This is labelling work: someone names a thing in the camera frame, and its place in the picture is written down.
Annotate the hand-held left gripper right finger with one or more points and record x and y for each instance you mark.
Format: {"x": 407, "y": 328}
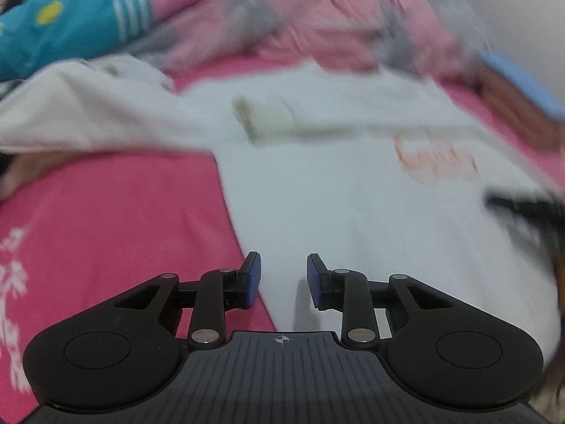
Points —
{"x": 312, "y": 280}

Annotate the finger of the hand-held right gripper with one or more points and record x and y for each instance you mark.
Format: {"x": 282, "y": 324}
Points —
{"x": 529, "y": 210}

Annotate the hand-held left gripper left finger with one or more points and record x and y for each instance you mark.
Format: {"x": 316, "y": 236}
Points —
{"x": 254, "y": 278}

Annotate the white sweatshirt with bear print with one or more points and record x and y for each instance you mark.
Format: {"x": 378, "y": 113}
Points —
{"x": 353, "y": 194}

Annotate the folded blue cloth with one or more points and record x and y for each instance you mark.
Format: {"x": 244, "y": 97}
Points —
{"x": 525, "y": 79}

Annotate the pink floral bed sheet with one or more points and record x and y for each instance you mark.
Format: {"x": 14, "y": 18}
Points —
{"x": 110, "y": 229}

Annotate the white crumpled cloth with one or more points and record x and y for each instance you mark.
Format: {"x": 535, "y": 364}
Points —
{"x": 132, "y": 73}

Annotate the pink grey quilt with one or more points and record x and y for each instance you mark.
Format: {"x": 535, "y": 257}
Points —
{"x": 309, "y": 17}

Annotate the blue striped garment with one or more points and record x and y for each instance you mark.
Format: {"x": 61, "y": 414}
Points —
{"x": 75, "y": 26}

